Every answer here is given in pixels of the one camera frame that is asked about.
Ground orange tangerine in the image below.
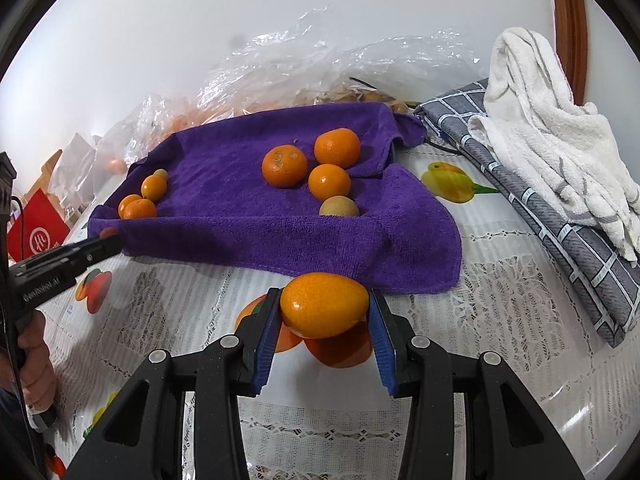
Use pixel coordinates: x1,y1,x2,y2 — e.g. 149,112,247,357
314,128,362,169
308,164,352,202
262,144,308,189

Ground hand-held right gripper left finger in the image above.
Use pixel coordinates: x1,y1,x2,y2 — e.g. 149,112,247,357
65,287,283,480

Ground red paper bag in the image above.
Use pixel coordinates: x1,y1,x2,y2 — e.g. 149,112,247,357
7,194,71,261

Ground clear plastic bag of longans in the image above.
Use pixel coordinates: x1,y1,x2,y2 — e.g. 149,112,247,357
197,7,488,116

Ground grey checked cloth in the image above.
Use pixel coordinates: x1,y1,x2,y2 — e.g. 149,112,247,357
415,77,640,348

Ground white striped towel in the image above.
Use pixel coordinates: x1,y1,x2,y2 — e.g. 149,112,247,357
470,27,640,261

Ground purple towel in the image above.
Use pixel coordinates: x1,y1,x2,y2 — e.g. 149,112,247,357
87,101,462,295

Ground person's left forearm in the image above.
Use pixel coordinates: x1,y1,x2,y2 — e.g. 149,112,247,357
0,355,36,466

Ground white plastic bag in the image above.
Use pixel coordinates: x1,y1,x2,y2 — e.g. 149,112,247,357
50,132,101,211

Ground large oval kumquat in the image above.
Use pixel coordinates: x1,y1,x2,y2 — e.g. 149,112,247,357
279,272,370,339

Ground brown wooden frame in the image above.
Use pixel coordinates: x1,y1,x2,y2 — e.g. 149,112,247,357
545,0,588,103

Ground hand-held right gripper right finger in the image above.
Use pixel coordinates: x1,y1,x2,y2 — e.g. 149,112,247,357
367,290,586,480

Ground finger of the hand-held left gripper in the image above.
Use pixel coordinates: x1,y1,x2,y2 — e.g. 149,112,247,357
65,236,124,274

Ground clear plastic bag of tangerines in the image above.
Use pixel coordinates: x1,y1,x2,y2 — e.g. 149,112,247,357
95,92,201,168

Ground fruit print lace tablecloth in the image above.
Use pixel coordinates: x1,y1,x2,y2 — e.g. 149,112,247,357
30,130,640,480

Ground person's left hand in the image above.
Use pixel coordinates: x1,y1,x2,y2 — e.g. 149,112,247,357
17,310,58,413

